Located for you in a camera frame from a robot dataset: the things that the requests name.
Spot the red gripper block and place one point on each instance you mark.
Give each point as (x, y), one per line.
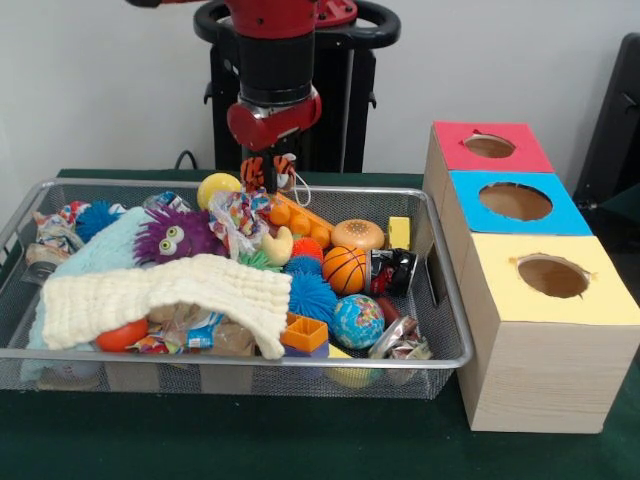
(275, 120)

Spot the striped tiger toy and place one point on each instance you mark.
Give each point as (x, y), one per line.
(252, 172)

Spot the cream waffle cloth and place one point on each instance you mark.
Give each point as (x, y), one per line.
(150, 290)

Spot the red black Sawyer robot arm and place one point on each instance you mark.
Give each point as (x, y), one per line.
(275, 65)

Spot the shallow clear mesh bin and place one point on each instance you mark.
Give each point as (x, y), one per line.
(440, 350)

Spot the wooden box with three holes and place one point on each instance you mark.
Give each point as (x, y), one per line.
(540, 330)

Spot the plain yellow ball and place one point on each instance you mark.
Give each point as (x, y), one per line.
(215, 188)

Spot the purple spiky ball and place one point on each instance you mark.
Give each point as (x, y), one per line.
(195, 240)

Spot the tan orange ball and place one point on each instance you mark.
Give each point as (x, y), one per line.
(358, 235)

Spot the orange basketball toy ball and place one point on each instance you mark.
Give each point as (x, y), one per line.
(345, 271)

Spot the large blue spiky ball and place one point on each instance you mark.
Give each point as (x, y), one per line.
(312, 298)

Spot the long orange building block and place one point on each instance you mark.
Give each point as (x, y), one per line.
(303, 335)

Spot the blue patterned ball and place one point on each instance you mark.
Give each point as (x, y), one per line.
(358, 322)

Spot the light blue knitted cloth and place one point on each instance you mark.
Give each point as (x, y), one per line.
(100, 250)

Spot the dark green table cloth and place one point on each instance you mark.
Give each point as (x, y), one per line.
(300, 440)

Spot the black panel on stand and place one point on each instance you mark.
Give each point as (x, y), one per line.
(615, 130)

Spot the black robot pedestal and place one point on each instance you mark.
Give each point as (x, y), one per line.
(350, 110)

